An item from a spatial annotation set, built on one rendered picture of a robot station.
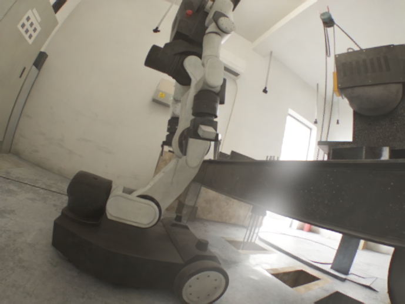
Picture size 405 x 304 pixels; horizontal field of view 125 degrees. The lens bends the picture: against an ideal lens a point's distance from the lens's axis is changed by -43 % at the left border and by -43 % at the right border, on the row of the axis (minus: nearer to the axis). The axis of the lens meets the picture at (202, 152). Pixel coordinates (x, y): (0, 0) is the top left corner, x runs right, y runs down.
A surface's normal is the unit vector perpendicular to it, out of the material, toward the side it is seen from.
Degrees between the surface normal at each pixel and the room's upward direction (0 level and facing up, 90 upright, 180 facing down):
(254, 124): 90
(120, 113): 90
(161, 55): 113
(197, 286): 90
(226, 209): 90
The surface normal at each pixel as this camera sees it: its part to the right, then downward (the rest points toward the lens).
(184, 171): 0.22, 0.37
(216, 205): 0.36, -0.04
